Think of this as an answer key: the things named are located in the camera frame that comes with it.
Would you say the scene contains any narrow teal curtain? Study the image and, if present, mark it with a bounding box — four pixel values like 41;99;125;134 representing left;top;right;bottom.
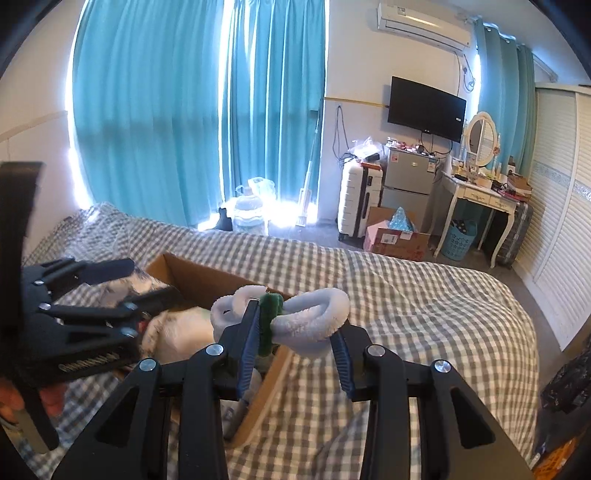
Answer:
475;22;537;177

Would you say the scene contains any black patterned bag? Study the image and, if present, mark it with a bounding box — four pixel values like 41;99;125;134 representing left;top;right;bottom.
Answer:
539;354;591;417

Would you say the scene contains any white fluffy plush toy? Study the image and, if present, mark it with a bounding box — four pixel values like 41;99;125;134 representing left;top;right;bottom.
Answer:
210;285;352;359

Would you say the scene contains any clear plastic bag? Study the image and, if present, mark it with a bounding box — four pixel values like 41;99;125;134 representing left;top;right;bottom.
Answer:
348;137;387;164

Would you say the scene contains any white dressing table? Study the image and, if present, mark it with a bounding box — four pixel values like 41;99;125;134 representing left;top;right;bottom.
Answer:
435;170;521;267

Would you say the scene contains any grey sock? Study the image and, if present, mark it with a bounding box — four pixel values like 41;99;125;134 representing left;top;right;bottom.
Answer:
223;387;258;440

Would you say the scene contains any white air conditioner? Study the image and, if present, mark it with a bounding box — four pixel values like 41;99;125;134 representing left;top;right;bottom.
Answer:
375;0;472;53

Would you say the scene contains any teal crumpled bag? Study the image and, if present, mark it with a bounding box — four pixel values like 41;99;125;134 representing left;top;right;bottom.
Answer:
389;206;419;232

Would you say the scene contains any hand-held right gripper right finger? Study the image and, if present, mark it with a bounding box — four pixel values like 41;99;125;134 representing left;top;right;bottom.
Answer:
329;324;536;480

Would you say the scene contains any grey mini fridge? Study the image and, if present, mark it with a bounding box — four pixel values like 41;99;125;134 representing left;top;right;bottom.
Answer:
380;143;438;228

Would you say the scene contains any brown floor cardboard box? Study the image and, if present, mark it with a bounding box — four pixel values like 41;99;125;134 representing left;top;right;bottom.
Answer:
364;206;431;262

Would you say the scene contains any wide teal curtain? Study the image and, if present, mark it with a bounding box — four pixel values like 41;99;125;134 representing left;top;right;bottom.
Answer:
71;0;228;228

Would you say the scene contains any clear water jug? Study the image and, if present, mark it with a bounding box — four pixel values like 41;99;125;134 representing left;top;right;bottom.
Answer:
230;184;269;234

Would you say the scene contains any stack of books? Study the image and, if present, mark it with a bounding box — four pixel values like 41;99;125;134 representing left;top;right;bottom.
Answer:
505;172;533;200

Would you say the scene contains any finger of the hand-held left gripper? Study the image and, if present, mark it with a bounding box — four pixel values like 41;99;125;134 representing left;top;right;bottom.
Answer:
52;285;186;322
45;257;136;292

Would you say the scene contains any hanging wall cable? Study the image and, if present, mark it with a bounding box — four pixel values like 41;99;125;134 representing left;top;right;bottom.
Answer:
331;104;352;163

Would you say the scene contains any blue laundry basket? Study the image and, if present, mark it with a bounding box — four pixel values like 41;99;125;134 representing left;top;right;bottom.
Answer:
440;218;478;260

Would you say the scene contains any person's left hand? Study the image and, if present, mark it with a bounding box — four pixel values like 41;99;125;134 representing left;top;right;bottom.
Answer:
0;376;66;422

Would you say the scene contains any dark grey suitcase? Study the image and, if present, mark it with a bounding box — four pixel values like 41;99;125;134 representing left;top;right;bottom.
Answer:
495;200;535;269

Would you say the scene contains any air conditioner cable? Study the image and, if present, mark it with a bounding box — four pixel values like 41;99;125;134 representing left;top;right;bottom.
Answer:
454;52;477;92

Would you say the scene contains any oval white vanity mirror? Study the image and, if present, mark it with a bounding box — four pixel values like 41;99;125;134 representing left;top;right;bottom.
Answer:
462;111;501;169

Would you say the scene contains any teal curtain panel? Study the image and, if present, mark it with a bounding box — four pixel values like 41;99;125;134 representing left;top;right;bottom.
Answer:
223;0;327;223

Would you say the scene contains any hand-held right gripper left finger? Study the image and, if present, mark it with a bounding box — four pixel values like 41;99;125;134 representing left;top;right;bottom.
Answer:
51;299;264;480

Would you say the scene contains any black wall television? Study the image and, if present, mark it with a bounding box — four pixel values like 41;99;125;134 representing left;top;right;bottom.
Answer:
386;76;467;140

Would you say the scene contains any white slatted wardrobe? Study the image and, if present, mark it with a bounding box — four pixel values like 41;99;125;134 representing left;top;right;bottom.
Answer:
525;82;591;352

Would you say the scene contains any grey checked blanket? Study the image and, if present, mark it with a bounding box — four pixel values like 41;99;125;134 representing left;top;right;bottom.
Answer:
18;200;542;480

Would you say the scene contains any white suitcase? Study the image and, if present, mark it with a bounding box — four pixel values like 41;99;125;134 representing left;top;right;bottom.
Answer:
336;158;385;241

